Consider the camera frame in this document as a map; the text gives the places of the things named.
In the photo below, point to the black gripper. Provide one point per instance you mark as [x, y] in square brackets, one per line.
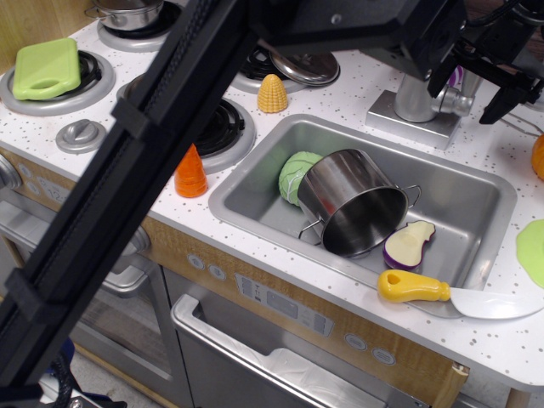
[493, 46]

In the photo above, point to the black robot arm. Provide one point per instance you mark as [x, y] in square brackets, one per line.
[180, 91]

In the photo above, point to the purple toy behind faucet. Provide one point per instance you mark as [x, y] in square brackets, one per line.
[456, 77]

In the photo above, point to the silver toy faucet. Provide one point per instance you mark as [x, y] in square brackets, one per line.
[412, 114]

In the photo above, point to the orange toy pumpkin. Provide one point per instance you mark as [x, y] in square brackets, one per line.
[537, 157]

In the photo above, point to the grey toy sink basin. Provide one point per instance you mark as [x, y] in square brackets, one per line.
[469, 209]

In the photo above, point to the steel pot lid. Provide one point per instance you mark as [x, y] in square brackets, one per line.
[308, 69]

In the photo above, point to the light green toy plate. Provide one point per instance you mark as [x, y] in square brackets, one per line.
[529, 244]

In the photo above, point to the steel pot in sink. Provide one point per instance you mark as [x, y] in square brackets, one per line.
[351, 204]

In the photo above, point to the purple toy eggplant half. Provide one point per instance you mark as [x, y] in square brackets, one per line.
[404, 248]

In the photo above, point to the green toy cabbage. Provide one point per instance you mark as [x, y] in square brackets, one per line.
[292, 174]

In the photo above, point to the yellow toy corn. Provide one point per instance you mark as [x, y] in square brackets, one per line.
[272, 95]

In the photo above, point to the back right stove burner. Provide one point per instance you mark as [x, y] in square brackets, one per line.
[256, 67]

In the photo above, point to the stove burner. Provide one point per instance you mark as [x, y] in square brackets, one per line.
[143, 40]
[256, 67]
[98, 79]
[227, 138]

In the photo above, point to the front right stove burner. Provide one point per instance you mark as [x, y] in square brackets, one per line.
[227, 138]

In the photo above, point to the orange toy carrot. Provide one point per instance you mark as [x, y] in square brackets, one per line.
[190, 179]

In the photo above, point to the back left stove burner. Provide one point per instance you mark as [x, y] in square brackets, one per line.
[143, 40]

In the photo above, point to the steel pot on stove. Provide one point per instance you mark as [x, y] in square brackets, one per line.
[125, 15]

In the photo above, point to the toy dishwasher door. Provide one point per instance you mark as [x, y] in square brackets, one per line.
[234, 358]

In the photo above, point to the front left stove burner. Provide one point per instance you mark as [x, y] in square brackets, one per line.
[98, 79]

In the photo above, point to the grey stove knob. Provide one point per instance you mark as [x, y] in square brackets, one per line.
[80, 137]

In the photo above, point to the toy oven door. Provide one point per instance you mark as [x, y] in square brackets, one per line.
[126, 328]

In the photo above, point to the green toy cutting board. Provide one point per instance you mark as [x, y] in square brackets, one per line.
[46, 70]

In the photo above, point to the grey oven dial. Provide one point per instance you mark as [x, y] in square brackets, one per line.
[10, 178]

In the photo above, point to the yellow handled toy knife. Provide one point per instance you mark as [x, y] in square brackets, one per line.
[398, 286]

